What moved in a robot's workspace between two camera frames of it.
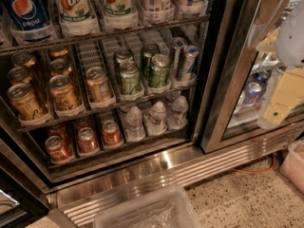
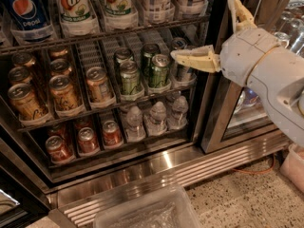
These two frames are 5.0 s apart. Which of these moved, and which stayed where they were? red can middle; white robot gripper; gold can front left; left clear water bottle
Moved: white robot gripper
Stayed: red can middle; left clear water bottle; gold can front left
